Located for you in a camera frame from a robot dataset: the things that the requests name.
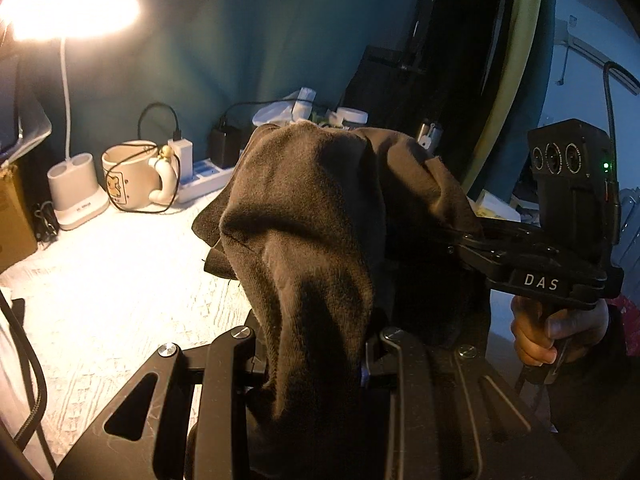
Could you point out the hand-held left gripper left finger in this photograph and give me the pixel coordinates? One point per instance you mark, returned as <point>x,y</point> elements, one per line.
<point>230,360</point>

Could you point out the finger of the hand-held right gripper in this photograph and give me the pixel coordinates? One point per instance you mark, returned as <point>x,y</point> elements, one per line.
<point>475,250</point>

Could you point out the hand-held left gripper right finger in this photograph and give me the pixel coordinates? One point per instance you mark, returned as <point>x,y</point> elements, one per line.
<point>410,375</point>

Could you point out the brown t-shirt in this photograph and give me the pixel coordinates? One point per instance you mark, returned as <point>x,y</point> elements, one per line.
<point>310,235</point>

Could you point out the person's right hand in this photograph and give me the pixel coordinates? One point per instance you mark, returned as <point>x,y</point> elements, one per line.
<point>530,340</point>

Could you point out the steel thermos bottle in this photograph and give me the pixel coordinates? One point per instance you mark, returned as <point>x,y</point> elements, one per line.
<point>432,135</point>

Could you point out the white power strip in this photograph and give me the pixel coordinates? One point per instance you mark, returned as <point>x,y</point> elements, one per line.
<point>205,180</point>

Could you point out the yellow-green curtain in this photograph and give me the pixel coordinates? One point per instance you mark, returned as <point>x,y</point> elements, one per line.
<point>520,35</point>

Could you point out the clear jar with white lid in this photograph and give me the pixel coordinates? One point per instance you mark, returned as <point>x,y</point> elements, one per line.
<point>350,116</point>

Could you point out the black bag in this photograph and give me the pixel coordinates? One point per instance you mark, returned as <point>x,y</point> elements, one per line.
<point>380,85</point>

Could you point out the white cartoon mug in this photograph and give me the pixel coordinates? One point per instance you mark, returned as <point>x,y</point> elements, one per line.
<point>130,180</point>

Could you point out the white charger plug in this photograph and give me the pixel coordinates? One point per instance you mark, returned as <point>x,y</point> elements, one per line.
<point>181,157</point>

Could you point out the black power adapter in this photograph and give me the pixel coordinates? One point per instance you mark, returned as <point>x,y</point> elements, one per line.
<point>225,147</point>

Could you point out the white desk lamp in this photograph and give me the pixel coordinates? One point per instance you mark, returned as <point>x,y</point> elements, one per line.
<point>75,205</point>

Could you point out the white tissue pack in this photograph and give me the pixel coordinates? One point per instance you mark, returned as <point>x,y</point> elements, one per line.
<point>280,110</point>

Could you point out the cardboard box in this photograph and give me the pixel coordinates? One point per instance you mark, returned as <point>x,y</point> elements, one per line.
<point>15,220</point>

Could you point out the teal curtain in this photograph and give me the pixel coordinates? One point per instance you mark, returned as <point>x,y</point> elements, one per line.
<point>275,35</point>

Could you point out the dark window frame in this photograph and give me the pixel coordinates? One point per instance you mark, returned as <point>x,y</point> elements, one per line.
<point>450,35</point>

